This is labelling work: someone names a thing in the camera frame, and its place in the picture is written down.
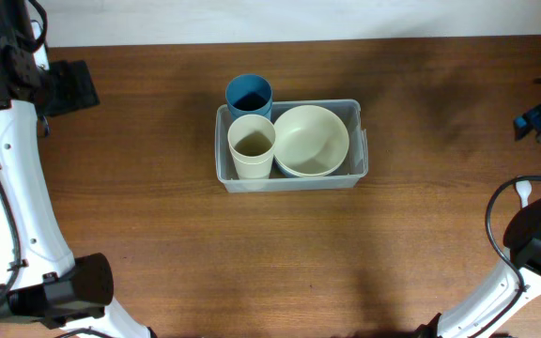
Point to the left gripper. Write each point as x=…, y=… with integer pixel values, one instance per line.
x=77, y=93

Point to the white plastic spoon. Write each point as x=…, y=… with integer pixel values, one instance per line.
x=524, y=189

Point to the blue cup back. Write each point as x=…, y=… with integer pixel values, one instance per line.
x=249, y=92

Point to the blue cup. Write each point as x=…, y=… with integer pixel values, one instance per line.
x=249, y=92
x=237, y=113

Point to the cream cup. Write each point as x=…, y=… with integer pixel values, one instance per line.
x=251, y=139
x=261, y=170

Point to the cream bowl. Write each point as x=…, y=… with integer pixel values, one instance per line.
x=310, y=131
x=309, y=168

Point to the blue cup front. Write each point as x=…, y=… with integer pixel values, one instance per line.
x=237, y=113

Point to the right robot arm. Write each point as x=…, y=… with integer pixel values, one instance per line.
x=516, y=279

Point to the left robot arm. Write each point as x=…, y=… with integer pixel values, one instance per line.
x=41, y=281

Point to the clear plastic container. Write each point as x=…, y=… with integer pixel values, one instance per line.
x=354, y=167

